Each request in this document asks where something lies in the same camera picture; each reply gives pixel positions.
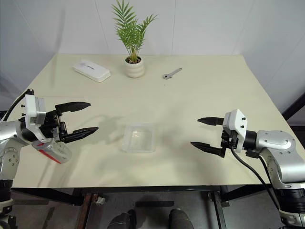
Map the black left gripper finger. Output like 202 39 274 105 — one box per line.
62 126 99 144
54 101 92 114

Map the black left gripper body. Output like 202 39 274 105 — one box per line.
39 109 68 144

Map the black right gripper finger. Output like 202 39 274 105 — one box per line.
197 116 225 126
190 141 226 158

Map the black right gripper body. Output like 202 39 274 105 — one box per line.
220 128 239 150

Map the clear plastic container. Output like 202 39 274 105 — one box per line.
122 123 158 154

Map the white rectangular box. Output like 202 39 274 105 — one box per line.
72 60 112 83

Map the silver adjustable wrench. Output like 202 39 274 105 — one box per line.
163 67 183 80

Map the white ribbed plant pot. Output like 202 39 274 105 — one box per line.
124 56 145 78

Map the dark rounded robot foot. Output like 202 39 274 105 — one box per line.
106 208 137 229
168 208 194 229

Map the green potted palm plant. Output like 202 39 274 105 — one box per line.
111 0 159 63

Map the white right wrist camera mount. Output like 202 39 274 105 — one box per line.
223 109 248 152

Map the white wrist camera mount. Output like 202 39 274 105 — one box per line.
223 109 248 152
20 94 46 142

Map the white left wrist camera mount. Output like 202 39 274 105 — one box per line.
20 94 46 142

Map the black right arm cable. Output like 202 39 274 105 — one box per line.
229 145 282 210

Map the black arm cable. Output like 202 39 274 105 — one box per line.
1 88 34 123
229 145 282 210

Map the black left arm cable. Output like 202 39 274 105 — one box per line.
1 88 34 123

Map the black metal frame post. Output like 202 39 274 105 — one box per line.
281 92 305 131

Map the black metal table frame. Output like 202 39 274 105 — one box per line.
10 184 279 229

